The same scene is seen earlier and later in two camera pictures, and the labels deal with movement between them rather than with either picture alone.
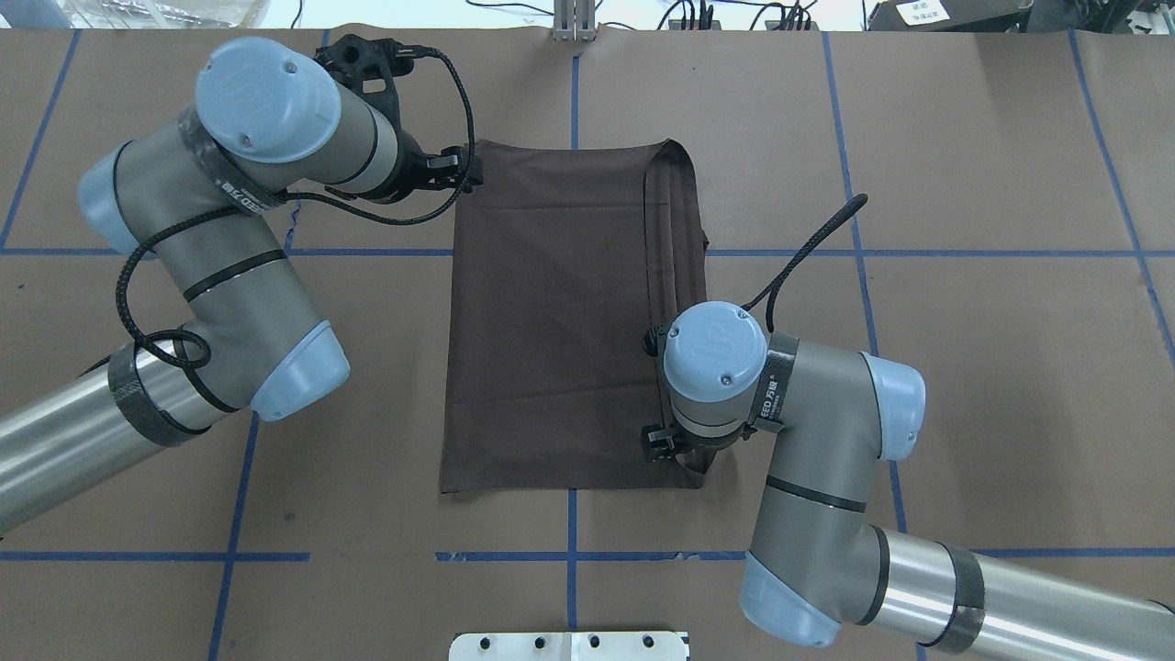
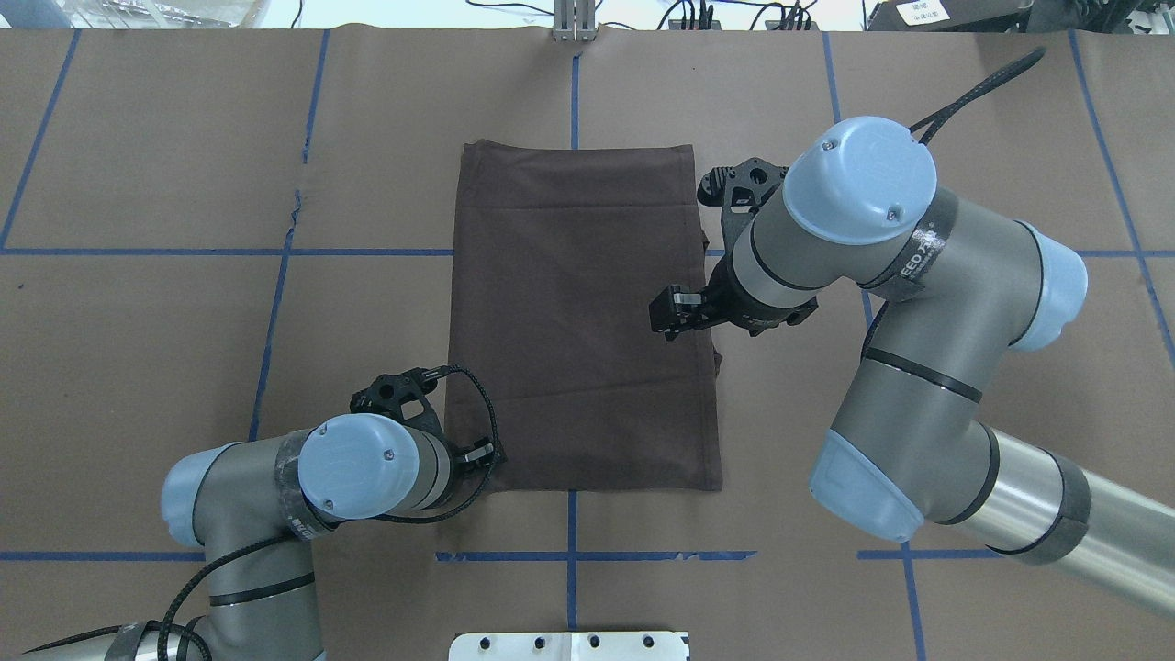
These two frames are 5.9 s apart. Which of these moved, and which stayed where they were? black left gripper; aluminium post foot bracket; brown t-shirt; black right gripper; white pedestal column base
Moved: black right gripper; black left gripper
Stayed: aluminium post foot bracket; white pedestal column base; brown t-shirt
